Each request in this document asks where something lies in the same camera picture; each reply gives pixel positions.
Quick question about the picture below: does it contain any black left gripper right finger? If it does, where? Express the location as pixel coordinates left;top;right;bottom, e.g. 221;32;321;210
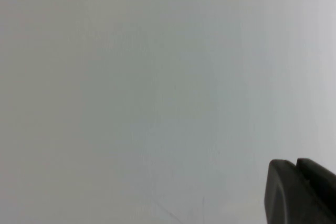
296;158;336;224

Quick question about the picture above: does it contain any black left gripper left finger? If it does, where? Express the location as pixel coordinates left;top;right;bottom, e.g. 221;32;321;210
264;159;327;224

